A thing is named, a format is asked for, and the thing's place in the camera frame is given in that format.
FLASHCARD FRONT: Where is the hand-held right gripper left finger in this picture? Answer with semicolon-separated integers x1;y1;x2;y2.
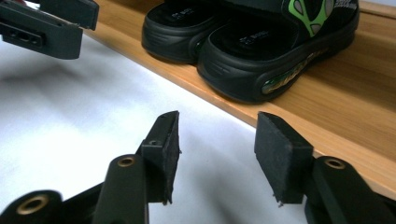
139;110;182;206

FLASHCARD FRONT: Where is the black sandal with green print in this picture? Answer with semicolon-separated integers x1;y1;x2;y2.
141;0;233;65
197;0;361;104

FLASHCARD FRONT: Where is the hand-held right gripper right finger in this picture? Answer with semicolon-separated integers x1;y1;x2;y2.
253;111;315;206

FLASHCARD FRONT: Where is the wooden shoe rack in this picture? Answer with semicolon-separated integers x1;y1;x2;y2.
83;0;396;201

